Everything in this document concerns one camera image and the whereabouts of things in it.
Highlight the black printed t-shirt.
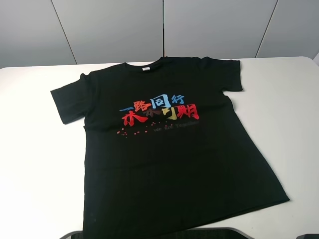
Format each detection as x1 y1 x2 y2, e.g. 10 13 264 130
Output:
51 57 289 238

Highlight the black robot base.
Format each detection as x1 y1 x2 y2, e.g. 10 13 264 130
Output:
59 227 252 239

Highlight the dark object bottom right corner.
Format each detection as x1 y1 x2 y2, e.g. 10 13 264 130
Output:
296 234 319 239

